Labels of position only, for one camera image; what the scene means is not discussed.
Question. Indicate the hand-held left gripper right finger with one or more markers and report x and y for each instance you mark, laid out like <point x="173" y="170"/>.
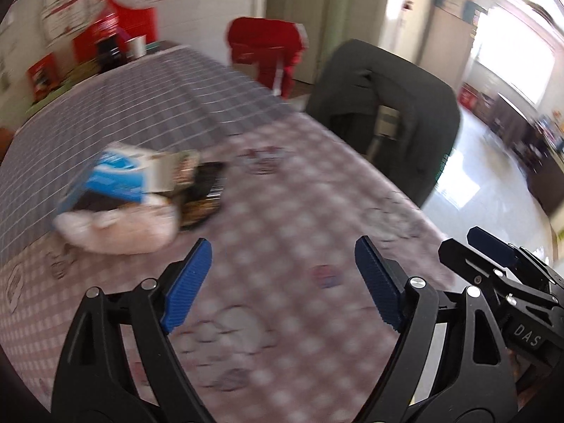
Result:
<point x="379" y="286"/>

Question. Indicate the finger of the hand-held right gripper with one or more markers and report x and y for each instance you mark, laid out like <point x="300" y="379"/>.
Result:
<point x="467" y="262"/>
<point x="493" y="242"/>

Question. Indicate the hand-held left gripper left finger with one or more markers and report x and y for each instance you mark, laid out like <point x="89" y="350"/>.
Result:
<point x="187" y="286"/>

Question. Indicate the dark snack packet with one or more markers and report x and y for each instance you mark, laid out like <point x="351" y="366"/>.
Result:
<point x="205" y="198"/>

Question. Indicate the cardboard box with red label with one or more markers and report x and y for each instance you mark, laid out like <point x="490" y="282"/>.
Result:
<point x="165" y="172"/>

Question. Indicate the blue and white packet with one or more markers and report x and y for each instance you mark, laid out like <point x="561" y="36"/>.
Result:
<point x="114" y="176"/>

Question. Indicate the white plastic bag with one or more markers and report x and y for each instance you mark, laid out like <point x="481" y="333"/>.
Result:
<point x="119" y="229"/>

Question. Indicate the dark wooden furniture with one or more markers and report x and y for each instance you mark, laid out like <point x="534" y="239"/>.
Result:
<point x="528" y="150"/>

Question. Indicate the dark grey chair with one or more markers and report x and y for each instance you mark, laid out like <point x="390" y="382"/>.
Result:
<point x="409" y="92"/>

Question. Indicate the grey checked tablecloth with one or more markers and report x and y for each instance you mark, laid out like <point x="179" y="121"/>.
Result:
<point x="154" y="101"/>

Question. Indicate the green flat box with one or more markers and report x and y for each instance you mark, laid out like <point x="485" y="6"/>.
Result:
<point x="57" y="94"/>

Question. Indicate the brown chair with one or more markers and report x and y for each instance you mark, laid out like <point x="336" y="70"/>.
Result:
<point x="4" y="143"/>

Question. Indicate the paper cup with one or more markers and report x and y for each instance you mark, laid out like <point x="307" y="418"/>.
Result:
<point x="136" y="46"/>

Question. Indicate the red chair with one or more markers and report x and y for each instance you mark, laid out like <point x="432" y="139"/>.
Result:
<point x="264" y="48"/>

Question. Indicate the cola bottle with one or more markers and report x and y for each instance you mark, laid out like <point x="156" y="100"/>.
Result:
<point x="109" y="48"/>

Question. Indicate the red tent-shaped box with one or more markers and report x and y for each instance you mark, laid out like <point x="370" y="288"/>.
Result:
<point x="136" y="20"/>

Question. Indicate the wall picture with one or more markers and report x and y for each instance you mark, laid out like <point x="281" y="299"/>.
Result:
<point x="458" y="6"/>

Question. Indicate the red photo frame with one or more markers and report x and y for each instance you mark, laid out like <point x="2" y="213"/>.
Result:
<point x="43" y="77"/>

